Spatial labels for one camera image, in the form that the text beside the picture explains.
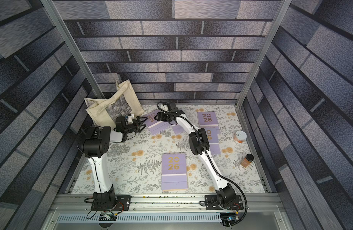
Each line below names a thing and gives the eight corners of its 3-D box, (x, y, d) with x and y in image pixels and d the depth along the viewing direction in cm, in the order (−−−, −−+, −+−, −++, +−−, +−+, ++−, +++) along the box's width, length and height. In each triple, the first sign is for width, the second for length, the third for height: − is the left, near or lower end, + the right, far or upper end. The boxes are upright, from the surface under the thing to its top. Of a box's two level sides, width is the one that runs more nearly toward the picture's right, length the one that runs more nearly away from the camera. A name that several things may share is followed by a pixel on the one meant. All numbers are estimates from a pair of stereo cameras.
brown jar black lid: (239, 164, 89) (245, 158, 81) (242, 159, 91) (249, 152, 83) (244, 168, 88) (251, 162, 79) (248, 163, 90) (255, 156, 82)
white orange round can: (234, 143, 99) (237, 139, 94) (232, 135, 103) (234, 130, 99) (245, 143, 99) (248, 139, 94) (242, 135, 103) (245, 130, 99)
